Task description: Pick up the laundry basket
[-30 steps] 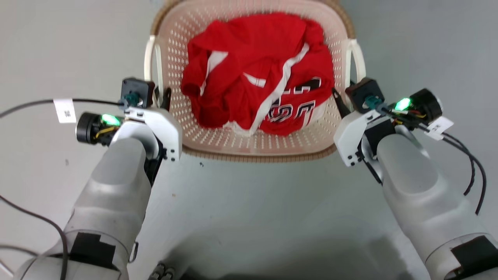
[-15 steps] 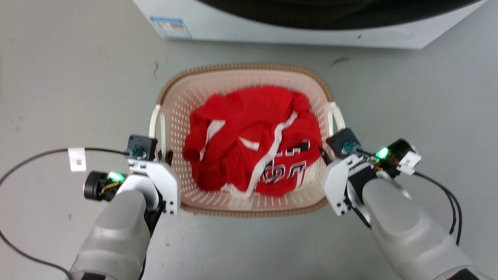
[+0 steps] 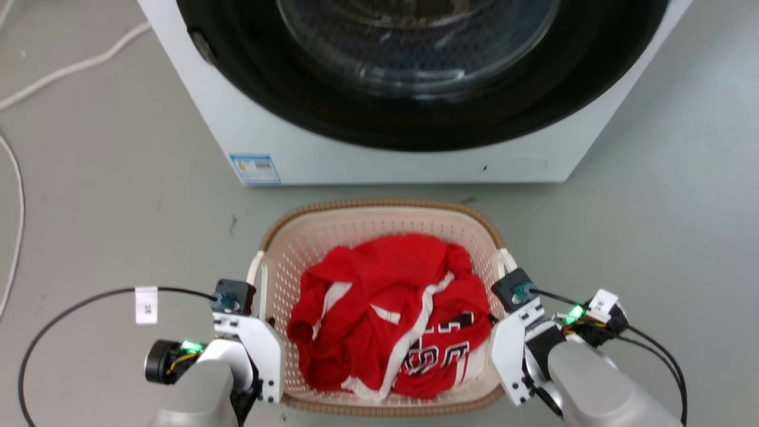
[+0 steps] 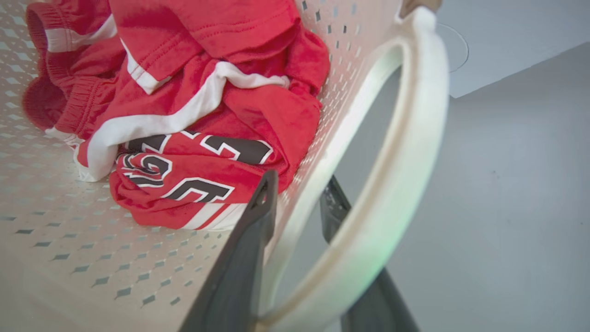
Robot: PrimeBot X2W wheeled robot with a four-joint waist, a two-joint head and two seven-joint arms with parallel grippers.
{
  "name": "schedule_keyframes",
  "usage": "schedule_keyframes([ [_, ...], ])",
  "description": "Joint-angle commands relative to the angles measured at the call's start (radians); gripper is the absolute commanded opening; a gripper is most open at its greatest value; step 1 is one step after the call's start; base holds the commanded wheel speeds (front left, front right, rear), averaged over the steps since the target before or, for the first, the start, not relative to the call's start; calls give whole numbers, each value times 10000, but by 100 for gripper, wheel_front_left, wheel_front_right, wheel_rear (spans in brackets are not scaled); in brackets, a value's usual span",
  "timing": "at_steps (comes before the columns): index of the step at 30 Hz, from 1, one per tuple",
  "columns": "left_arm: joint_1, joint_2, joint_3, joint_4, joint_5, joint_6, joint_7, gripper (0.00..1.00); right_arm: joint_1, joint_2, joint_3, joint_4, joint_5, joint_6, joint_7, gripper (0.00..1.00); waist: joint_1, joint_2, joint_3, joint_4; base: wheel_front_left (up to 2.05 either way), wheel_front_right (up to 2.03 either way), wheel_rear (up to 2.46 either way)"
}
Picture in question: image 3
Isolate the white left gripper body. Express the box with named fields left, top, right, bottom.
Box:
left=212, top=312, right=285, bottom=404

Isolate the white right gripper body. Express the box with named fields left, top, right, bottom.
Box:
left=490, top=298, right=546, bottom=407

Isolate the beige plastic laundry basket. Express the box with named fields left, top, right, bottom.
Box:
left=247, top=199, right=518, bottom=417

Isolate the red white sports jersey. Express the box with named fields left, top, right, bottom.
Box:
left=287, top=234, right=493, bottom=401

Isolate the blue white energy label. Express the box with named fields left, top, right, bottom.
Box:
left=229, top=154, right=282, bottom=186

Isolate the white washing machine body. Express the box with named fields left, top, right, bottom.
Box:
left=138, top=0, right=693, bottom=187

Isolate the black round washer door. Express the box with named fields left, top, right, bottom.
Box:
left=176, top=0, right=671, bottom=152

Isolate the white paper cable tag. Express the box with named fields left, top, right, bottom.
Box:
left=587, top=289, right=619, bottom=324
left=135, top=286, right=159, bottom=326

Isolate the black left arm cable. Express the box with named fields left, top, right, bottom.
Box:
left=18, top=287, right=218, bottom=427

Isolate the white floor cable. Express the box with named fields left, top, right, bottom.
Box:
left=0, top=21, right=152, bottom=112
left=0, top=134, right=25, bottom=318

